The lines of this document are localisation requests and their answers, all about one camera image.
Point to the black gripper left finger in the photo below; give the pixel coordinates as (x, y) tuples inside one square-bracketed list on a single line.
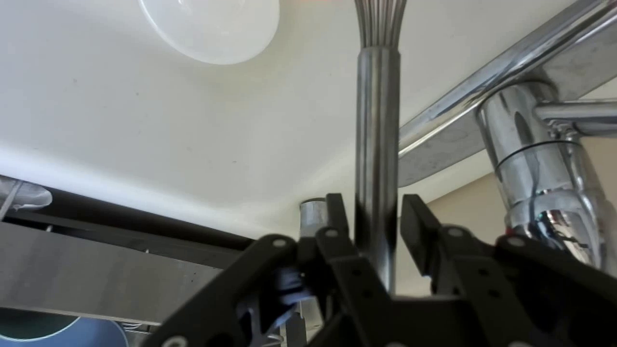
[(347, 270)]

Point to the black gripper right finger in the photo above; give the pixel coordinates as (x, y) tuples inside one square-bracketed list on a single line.
[(488, 270)]

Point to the chrome sink faucet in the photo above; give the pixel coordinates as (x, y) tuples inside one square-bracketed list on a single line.
[(532, 166)]

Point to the grey dish rack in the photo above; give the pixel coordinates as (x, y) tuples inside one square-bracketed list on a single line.
[(96, 270)]

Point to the blue bowl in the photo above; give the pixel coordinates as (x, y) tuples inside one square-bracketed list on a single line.
[(96, 334)]

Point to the white kitchen sink basin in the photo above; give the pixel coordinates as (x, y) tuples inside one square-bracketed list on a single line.
[(127, 127)]

